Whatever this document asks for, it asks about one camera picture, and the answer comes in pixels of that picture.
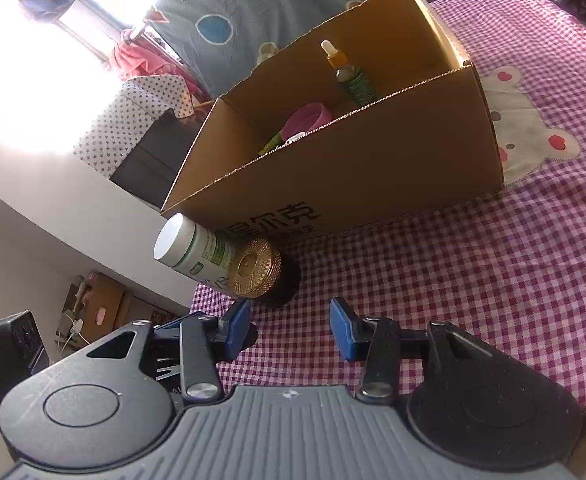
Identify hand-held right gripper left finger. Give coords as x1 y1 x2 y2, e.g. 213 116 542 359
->
87 297 259 403

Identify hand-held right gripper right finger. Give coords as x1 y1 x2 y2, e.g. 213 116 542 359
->
329 297 504 403

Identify black jar with gold lid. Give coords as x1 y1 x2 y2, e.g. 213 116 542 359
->
228 239 303 308

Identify white pill bottle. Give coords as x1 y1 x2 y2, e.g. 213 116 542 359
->
153 212 241 297

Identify cardboard box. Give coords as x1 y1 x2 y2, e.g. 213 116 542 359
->
160 0 505 248

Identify pink plastic cup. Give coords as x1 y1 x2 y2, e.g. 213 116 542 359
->
280 102 336 143

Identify green dropper bottle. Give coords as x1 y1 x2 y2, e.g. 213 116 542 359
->
320 39 376 107

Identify wooden cabinet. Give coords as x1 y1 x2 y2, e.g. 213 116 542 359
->
80 272 134 346

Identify purple checkered table cloth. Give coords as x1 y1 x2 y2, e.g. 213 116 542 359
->
190 0 586 411

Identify black cabinet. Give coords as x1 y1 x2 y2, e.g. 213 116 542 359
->
109 107 209 206

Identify green spray bottle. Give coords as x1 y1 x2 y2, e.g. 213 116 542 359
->
258 130 286 157

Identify white star-dotted cloth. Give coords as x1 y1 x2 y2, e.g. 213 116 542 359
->
73 74 196 178

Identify pink hanging clothes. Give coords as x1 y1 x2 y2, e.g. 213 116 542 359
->
110 40 209 106

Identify blue patterned bedsheet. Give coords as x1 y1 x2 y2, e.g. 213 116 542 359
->
145 0 494 106

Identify dark blue hanging garment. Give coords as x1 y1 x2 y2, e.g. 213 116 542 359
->
20 0 71 23

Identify white charger cable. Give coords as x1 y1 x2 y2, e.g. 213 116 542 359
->
55 310 86 356

